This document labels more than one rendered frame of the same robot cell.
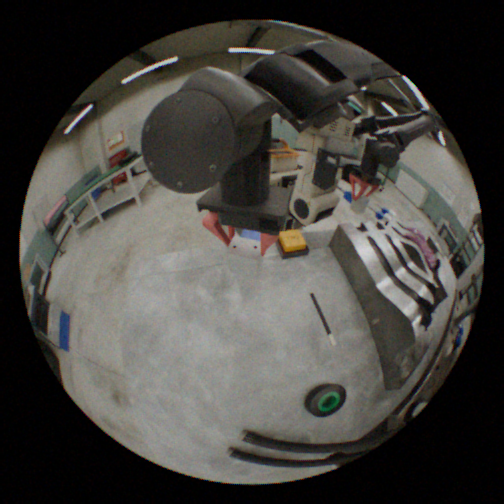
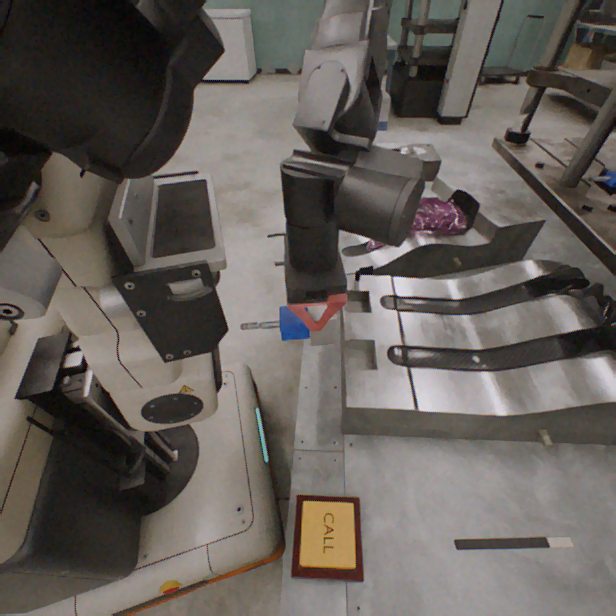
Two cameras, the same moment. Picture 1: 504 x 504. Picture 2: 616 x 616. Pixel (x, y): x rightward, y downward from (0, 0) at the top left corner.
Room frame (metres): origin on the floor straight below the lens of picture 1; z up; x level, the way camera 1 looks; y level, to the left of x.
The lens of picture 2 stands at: (0.29, -0.05, 1.26)
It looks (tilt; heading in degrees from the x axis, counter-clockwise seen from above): 47 degrees down; 284
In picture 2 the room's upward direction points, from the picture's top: straight up
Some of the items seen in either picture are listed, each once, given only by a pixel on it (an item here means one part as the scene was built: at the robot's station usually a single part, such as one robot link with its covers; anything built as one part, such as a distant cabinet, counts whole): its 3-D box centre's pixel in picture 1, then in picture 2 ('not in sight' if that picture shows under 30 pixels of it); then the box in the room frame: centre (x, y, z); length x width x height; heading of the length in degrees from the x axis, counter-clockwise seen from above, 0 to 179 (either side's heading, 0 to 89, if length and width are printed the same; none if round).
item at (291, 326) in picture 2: (349, 195); (287, 322); (0.40, -0.32, 0.93); 0.13 x 0.05 x 0.05; 20
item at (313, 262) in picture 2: (369, 167); (312, 243); (0.37, -0.33, 1.06); 0.10 x 0.07 x 0.07; 110
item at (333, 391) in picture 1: (325, 400); not in sight; (-0.12, -0.14, 0.82); 0.08 x 0.08 x 0.04
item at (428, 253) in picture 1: (422, 243); (412, 211); (0.24, -0.74, 0.90); 0.26 x 0.18 x 0.08; 29
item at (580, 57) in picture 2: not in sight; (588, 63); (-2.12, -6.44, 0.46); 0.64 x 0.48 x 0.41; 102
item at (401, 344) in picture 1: (403, 289); (500, 342); (0.08, -0.41, 0.87); 0.50 x 0.26 x 0.14; 12
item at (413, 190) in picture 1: (412, 189); (208, 47); (3.90, -6.52, 0.47); 1.52 x 0.77 x 0.94; 12
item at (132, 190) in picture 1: (103, 193); not in sight; (2.21, 3.25, 0.51); 2.40 x 1.13 x 1.02; 106
